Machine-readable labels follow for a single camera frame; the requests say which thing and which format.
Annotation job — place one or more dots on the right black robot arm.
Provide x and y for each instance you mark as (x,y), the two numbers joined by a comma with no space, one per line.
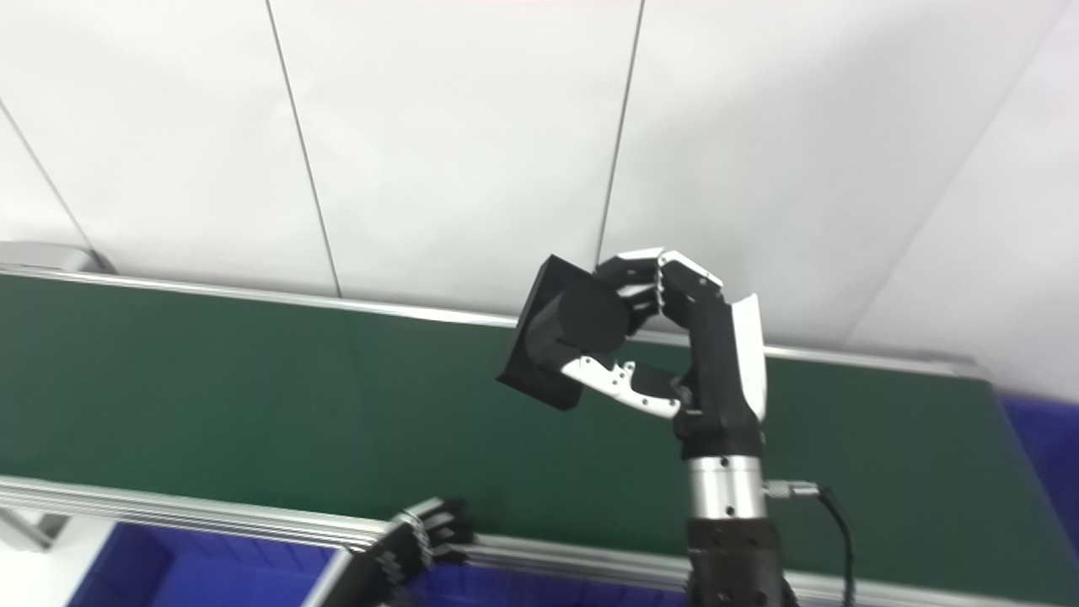
(729,539)

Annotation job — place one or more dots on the blue plastic bin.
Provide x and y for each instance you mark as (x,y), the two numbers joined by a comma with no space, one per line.
(1045,464)
(211,573)

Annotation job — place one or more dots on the green conveyor belt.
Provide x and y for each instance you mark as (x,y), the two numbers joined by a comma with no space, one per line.
(211,510)
(211,388)

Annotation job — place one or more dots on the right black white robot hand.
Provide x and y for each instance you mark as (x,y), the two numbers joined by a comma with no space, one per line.
(721,379)

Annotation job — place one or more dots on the aluminium conveyor support leg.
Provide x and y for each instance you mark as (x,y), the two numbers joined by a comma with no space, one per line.
(29,527)

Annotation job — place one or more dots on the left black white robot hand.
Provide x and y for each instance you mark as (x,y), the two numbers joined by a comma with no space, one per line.
(396,556)

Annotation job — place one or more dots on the black cylinder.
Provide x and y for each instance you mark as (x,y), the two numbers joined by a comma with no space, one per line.
(565,329)

